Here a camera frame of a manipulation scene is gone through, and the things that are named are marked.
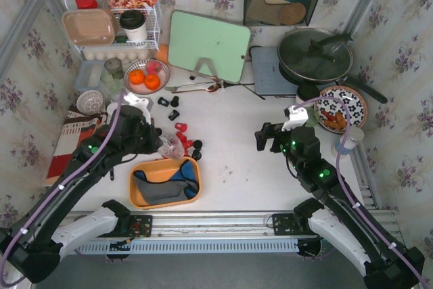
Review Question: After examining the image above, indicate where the clear glass cup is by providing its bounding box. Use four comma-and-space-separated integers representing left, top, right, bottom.
158, 133, 185, 160

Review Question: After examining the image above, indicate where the grey blue cloth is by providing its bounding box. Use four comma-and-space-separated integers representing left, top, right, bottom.
132, 159, 200, 207

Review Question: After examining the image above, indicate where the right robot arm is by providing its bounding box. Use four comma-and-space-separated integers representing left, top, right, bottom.
254, 123, 425, 288

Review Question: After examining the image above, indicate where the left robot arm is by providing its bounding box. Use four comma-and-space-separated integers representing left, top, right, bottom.
1, 105, 162, 284

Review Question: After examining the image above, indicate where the orange storage basket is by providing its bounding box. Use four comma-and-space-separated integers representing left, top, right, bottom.
128, 156, 203, 211

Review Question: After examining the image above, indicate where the floral patterned plate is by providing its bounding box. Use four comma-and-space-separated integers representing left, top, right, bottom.
315, 85, 368, 134

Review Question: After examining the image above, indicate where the black capsule number four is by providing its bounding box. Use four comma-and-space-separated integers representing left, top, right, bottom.
158, 97, 170, 107

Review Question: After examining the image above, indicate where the black capsule middle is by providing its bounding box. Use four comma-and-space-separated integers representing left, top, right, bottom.
168, 110, 180, 121

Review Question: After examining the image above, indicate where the black capsule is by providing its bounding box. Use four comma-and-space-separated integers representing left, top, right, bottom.
168, 110, 180, 121
170, 96, 179, 108
193, 140, 203, 150
191, 150, 202, 160

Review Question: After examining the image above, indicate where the grey induction cooker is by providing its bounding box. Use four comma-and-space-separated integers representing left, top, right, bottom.
249, 46, 298, 97

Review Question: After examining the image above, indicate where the red capsule number two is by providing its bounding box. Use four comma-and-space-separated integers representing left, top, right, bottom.
176, 132, 187, 143

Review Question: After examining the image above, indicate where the red capsule upper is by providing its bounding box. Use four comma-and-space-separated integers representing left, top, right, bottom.
175, 123, 188, 133

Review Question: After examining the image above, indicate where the black capsule upper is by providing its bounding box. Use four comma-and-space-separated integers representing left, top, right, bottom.
170, 96, 179, 108

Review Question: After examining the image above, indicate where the white blue bottle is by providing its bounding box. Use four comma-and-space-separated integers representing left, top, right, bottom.
332, 127, 365, 157

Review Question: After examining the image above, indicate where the white small strainer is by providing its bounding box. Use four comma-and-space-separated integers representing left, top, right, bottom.
76, 90, 104, 115

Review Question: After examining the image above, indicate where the paper cup black lid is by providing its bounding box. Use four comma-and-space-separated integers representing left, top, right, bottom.
295, 83, 320, 104

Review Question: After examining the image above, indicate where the striped orange cloth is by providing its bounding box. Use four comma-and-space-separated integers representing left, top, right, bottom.
45, 105, 108, 185

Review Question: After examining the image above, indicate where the red capsule cluster piece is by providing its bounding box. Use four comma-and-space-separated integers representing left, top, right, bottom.
183, 140, 193, 150

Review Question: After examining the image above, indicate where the fruit bowl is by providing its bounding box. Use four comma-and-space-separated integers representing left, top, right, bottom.
123, 59, 170, 95

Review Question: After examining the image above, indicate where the silver fork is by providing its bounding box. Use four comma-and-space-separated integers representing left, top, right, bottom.
164, 82, 212, 93

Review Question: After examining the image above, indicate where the black capsule lower right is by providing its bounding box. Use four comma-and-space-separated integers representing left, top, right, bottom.
191, 150, 202, 160

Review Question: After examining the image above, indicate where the copper spoon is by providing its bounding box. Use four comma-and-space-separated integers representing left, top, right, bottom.
172, 84, 221, 94

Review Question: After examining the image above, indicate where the dark glass cup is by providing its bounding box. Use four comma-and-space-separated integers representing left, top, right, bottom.
104, 58, 124, 80

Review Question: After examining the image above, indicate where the blue plastic container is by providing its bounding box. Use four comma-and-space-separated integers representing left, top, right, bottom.
74, 60, 104, 93

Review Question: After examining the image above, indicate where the egg carton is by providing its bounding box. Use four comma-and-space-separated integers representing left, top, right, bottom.
83, 49, 152, 64

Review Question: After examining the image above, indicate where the black pan with lid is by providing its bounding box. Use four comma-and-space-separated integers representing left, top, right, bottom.
277, 28, 388, 104

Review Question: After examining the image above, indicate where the white black lid cup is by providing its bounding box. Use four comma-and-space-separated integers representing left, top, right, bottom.
119, 9, 147, 41

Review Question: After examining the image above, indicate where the green cutting board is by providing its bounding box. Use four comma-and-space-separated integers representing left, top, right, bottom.
168, 10, 251, 83

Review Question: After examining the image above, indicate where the beige rectangular tray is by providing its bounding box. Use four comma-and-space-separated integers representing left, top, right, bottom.
62, 8, 118, 47

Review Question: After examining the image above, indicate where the round cork coaster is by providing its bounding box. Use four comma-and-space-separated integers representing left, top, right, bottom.
278, 3, 306, 25

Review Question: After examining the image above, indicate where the black mesh holder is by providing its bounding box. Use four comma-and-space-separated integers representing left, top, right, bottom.
243, 0, 318, 26

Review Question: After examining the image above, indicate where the red lid jar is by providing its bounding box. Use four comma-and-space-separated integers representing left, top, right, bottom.
75, 0, 98, 9

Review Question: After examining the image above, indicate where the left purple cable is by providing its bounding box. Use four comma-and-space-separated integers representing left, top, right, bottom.
0, 89, 126, 285

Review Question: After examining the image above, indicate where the purple cable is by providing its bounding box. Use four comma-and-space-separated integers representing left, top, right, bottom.
292, 95, 430, 289
0, 89, 126, 285

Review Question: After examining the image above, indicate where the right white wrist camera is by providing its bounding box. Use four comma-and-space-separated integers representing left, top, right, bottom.
281, 106, 309, 131

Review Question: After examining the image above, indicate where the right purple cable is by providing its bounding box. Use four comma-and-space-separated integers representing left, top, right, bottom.
292, 95, 430, 289

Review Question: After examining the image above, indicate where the white wire rack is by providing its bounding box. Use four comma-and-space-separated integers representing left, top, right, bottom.
63, 0, 162, 51

